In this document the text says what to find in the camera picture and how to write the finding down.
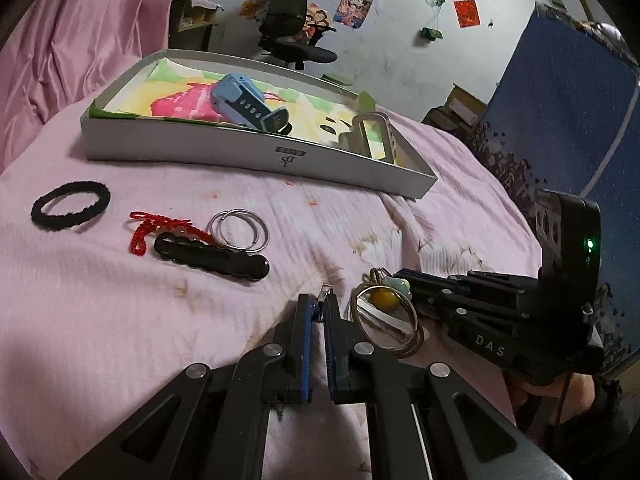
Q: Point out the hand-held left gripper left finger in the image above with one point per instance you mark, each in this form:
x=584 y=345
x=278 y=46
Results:
x=303 y=345

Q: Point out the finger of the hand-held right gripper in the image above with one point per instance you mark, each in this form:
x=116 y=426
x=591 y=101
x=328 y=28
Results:
x=500 y=280
x=425 y=280

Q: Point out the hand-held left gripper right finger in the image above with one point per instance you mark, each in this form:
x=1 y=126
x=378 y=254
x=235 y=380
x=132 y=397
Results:
x=331 y=355

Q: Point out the mint green charm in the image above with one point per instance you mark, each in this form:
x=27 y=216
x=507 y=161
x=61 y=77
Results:
x=402 y=288

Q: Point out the keyring with yellow bead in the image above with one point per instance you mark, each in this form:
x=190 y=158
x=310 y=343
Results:
x=356 y=317

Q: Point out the yellow bead charm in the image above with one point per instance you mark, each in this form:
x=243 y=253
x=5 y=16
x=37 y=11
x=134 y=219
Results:
x=382 y=299

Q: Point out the small silver clip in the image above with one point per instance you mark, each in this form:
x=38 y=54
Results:
x=325 y=291

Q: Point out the white cardboard box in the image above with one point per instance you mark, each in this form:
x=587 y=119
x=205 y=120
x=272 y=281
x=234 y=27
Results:
x=200 y=152

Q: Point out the person's right forearm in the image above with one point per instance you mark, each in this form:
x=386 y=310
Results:
x=600 y=435

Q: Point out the person's right hand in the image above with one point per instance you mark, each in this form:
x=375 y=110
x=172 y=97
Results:
x=540 y=392

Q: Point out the pink bed sheet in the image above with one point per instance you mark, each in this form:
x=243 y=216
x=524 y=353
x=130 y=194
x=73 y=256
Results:
x=300 y=230

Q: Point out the blue printed curtain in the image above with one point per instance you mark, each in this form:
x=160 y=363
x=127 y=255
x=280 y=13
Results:
x=550 y=110

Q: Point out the brown cardboard boxes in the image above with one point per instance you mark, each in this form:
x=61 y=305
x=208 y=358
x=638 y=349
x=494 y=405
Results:
x=460 y=102

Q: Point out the green hanging ornament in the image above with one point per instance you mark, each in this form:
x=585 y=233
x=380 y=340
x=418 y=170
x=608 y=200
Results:
x=431 y=34

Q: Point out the blue wrist watch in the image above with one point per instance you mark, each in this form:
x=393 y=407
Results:
x=235 y=97

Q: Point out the black office chair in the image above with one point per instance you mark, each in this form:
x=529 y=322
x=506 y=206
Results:
x=295 y=50

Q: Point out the colourful paper lining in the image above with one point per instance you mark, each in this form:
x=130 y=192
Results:
x=165 y=95

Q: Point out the wooden desk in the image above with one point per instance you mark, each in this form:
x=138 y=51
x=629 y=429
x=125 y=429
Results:
x=187 y=35

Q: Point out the pink curtain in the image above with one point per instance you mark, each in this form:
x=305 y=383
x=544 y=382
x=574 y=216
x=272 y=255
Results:
x=75 y=35

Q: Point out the red paper wall decoration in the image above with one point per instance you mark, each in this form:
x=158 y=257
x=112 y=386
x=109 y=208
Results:
x=466 y=12

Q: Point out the anime wall poster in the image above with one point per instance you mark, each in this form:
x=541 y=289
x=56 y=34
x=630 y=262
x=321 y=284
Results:
x=352 y=7

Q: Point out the cartoon faces wall poster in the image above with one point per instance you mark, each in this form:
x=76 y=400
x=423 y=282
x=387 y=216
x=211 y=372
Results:
x=320 y=17

